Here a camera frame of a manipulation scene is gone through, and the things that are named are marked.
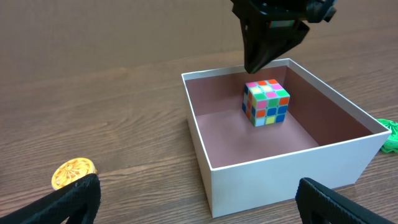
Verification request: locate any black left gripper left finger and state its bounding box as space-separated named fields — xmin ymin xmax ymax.
xmin=1 ymin=174 xmax=101 ymax=224

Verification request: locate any white box pink interior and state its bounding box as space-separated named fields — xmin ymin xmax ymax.
xmin=182 ymin=58 xmax=391 ymax=218

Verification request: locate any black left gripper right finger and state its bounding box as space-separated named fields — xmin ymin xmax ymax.
xmin=295 ymin=177 xmax=394 ymax=224

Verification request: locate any multicolour puzzle cube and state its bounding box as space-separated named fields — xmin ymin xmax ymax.
xmin=242 ymin=79 xmax=290 ymax=127

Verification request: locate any green round disc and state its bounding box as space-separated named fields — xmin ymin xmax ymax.
xmin=378 ymin=119 xmax=398 ymax=153

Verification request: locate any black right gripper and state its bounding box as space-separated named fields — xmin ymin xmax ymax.
xmin=232 ymin=0 xmax=336 ymax=74

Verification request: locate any yellow round disc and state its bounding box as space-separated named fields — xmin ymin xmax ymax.
xmin=51 ymin=157 xmax=98 ymax=190

